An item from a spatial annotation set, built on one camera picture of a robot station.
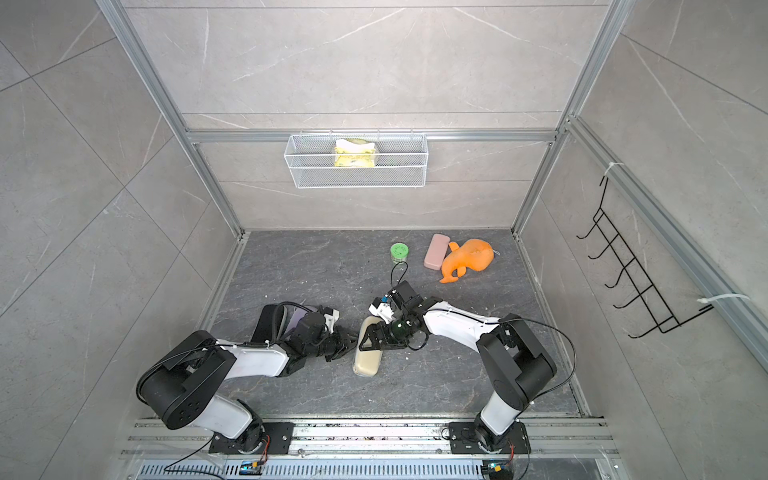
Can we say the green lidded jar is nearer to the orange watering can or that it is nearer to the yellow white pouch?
the orange watering can

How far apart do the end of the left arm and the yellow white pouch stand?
478 mm

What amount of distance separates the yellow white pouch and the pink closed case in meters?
0.41

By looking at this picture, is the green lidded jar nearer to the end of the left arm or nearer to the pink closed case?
the pink closed case

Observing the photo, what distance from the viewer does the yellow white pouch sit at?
0.88 metres

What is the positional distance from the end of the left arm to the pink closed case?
392 millimetres

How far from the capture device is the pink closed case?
3.59ft

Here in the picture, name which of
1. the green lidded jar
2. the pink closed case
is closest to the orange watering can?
the pink closed case

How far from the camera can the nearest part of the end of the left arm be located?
755 millimetres

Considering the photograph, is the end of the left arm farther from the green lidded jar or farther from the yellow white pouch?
the yellow white pouch

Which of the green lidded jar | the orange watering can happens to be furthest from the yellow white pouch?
the orange watering can

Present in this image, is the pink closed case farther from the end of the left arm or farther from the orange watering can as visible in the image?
the end of the left arm
